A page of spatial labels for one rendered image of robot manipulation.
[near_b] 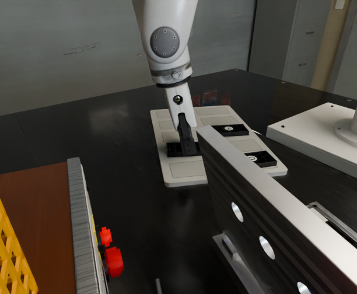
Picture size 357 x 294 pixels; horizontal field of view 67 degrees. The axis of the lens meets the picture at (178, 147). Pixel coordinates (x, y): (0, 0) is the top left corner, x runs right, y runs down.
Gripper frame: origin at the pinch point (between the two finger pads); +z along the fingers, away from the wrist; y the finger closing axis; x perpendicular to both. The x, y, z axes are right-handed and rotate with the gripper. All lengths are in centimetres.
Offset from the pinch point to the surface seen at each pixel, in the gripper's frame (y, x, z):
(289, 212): -42.2, -5.7, -16.4
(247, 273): -33.9, -3.7, 2.4
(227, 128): 9.0, -11.5, 3.8
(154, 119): 19.3, 8.0, 0.9
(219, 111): 24.5, -12.6, 5.3
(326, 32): 249, -178, 44
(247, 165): -36.5, -4.5, -16.7
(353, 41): 221, -190, 52
